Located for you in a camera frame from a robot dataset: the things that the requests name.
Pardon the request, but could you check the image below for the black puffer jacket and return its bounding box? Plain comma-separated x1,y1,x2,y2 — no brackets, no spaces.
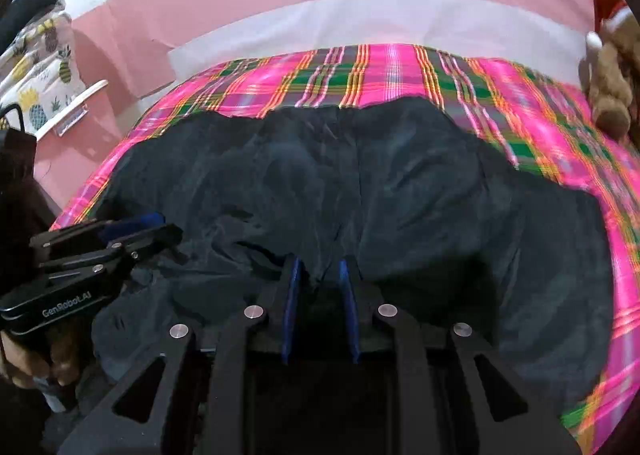
92,97,614,413

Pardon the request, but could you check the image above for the person left hand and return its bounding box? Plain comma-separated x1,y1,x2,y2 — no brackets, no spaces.
1,331,80,389

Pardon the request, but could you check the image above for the pineapple print fabric bag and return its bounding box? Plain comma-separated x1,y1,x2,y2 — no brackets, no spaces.
1,7,86,136

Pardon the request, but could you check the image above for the pink plaid bed sheet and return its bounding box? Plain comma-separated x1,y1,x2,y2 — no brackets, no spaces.
56,44,639,454

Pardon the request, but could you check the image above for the black cushion on bag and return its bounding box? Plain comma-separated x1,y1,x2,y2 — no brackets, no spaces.
0,0,56,53

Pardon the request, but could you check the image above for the white bed headboard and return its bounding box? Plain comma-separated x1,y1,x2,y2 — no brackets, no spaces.
168,0,586,84

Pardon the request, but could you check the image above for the brown teddy bear santa hat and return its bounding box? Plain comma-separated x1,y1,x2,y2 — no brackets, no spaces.
579,0,639,146

